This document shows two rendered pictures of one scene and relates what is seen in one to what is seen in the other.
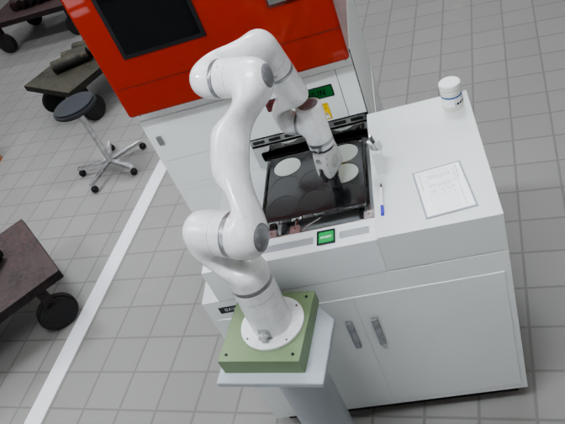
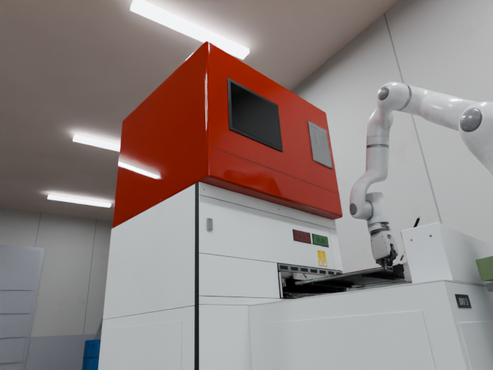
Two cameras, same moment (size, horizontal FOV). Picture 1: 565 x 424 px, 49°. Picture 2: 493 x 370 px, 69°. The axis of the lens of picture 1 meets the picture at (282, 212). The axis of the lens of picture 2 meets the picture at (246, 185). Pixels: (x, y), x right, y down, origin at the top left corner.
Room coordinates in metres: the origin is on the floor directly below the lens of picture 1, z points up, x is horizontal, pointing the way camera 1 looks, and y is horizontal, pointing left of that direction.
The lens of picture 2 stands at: (1.48, 1.27, 0.73)
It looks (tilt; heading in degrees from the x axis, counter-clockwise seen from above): 23 degrees up; 297
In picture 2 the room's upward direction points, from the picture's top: 3 degrees counter-clockwise
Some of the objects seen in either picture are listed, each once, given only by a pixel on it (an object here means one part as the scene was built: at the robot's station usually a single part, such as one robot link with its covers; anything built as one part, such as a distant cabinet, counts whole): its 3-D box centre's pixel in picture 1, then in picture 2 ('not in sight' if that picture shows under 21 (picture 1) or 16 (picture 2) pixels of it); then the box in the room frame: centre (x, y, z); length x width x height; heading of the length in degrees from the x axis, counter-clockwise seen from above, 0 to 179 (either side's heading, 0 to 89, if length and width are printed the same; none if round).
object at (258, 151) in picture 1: (312, 145); (315, 286); (1.93, -0.20, 0.89); 0.44 x 0.02 x 0.10; 71
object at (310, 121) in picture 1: (312, 121); (374, 209); (1.65, -0.20, 1.17); 0.09 x 0.08 x 0.13; 49
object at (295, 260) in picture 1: (293, 261); (463, 263); (1.41, 0.03, 0.89); 0.55 x 0.09 x 0.14; 71
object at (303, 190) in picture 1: (314, 179); (363, 279); (1.73, -0.15, 0.90); 0.34 x 0.34 x 0.01; 71
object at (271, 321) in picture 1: (262, 303); not in sight; (1.22, 0.16, 0.97); 0.19 x 0.19 x 0.18
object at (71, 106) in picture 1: (92, 139); not in sight; (3.98, 0.98, 0.28); 0.53 x 0.51 x 0.56; 54
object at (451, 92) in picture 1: (451, 93); not in sight; (1.69, -0.67, 1.01); 0.07 x 0.07 x 0.10
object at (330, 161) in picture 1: (326, 156); (382, 244); (1.64, -0.20, 1.03); 0.10 x 0.07 x 0.11; 135
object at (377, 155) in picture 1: (377, 153); not in sight; (1.54, -0.34, 1.03); 0.06 x 0.04 x 0.13; 161
